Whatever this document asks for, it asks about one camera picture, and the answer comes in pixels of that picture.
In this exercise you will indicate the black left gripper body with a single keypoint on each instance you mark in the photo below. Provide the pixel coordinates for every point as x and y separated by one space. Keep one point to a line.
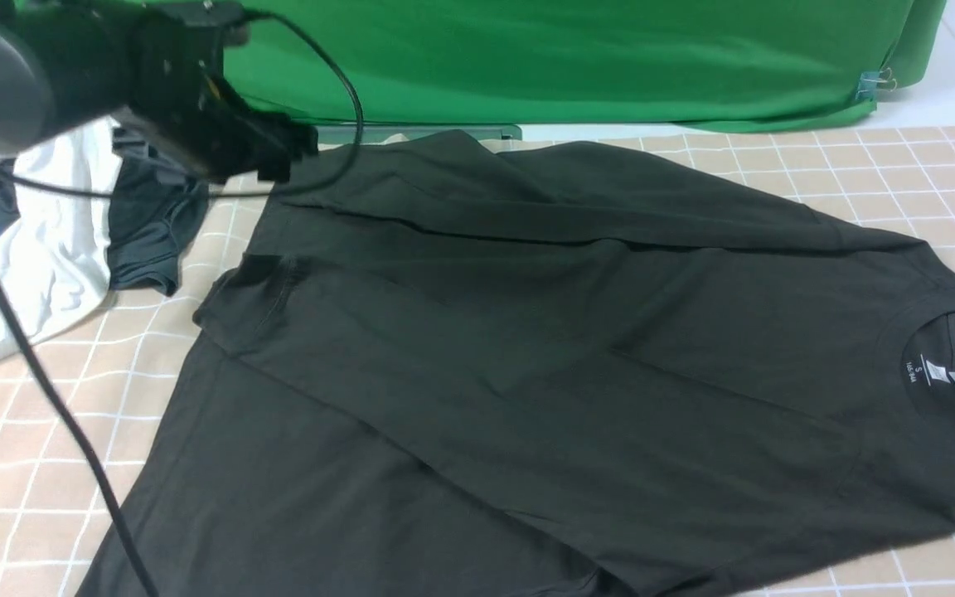
182 104

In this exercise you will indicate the dark gray long-sleeve top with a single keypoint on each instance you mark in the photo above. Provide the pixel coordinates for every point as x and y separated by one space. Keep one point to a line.
573 371

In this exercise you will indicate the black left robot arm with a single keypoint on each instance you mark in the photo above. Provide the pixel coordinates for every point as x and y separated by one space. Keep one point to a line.
63 64

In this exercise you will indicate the dark teal crumpled shirt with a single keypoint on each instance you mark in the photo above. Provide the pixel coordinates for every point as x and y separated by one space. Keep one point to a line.
155 212

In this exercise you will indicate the gray-green bar under backdrop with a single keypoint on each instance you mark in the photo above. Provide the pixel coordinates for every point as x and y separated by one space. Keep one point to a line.
337 134

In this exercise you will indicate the white crumpled shirt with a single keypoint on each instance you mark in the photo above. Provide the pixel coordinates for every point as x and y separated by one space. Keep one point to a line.
53 263

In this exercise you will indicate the binder clip on backdrop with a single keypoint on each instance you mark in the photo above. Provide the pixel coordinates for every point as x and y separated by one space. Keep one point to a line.
874 83

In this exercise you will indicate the green backdrop cloth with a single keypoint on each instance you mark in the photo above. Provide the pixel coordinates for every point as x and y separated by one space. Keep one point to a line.
722 66

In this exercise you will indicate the beige grid-pattern table mat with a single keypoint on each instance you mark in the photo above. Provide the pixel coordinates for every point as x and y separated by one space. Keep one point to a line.
117 368

